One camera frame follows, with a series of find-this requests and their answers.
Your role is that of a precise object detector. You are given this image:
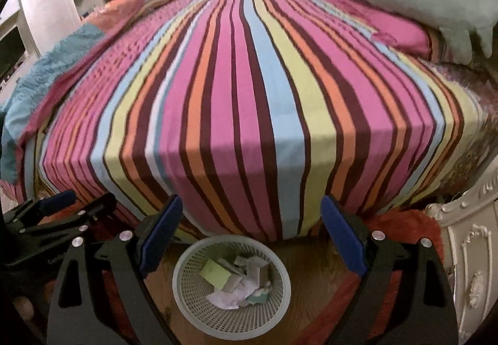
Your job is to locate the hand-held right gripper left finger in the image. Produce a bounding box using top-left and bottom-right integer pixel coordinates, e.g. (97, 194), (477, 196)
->
(47, 194), (184, 345)

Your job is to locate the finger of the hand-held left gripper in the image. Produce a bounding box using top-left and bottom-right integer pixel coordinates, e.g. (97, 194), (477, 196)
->
(4, 189), (78, 223)
(19, 193), (117, 237)

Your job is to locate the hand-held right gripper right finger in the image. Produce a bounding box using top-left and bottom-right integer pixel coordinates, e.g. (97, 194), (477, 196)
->
(320, 194), (460, 345)

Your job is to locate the white mesh wastebasket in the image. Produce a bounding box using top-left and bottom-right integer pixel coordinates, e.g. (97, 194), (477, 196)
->
(172, 235), (292, 330)

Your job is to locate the lime green box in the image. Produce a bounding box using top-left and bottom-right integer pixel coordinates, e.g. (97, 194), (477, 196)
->
(200, 259), (231, 287)

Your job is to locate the long grey box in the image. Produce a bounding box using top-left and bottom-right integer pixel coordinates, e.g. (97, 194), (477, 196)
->
(222, 271), (250, 293)

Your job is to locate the white paper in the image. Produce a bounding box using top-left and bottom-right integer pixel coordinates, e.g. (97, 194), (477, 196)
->
(206, 287), (250, 310)

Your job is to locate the short grey box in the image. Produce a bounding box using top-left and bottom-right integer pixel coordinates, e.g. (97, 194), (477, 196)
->
(233, 255), (273, 285)

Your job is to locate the printed tissue packet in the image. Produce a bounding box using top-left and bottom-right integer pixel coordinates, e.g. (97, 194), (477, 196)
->
(249, 285), (275, 305)

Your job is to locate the red shaggy rug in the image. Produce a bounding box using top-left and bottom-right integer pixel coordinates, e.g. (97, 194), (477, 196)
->
(78, 209), (444, 345)

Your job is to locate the cream carved nightstand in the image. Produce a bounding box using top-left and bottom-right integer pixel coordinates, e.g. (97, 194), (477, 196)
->
(424, 170), (498, 345)

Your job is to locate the orange and teal quilt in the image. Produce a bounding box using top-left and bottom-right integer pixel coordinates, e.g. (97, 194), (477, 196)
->
(0, 0), (185, 184)

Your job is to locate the patterned bed skirt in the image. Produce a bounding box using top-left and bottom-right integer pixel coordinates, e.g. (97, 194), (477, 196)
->
(428, 61), (498, 198)

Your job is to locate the black television screen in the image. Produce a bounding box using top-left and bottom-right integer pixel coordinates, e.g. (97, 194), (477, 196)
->
(0, 25), (25, 77)

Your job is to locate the white door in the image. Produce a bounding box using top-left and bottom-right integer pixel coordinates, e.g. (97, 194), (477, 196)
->
(17, 0), (73, 54)

